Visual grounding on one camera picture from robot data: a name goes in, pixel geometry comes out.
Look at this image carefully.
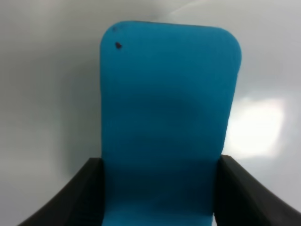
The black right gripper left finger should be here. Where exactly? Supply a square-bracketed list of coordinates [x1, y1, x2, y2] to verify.
[20, 158, 105, 226]

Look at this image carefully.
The blue whiteboard eraser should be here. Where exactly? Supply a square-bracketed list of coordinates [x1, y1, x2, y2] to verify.
[100, 21, 241, 226]

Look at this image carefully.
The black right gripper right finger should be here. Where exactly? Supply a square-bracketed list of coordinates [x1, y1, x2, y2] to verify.
[214, 155, 301, 226]

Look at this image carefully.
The white whiteboard with aluminium frame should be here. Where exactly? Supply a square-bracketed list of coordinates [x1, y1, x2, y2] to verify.
[0, 0, 301, 226]

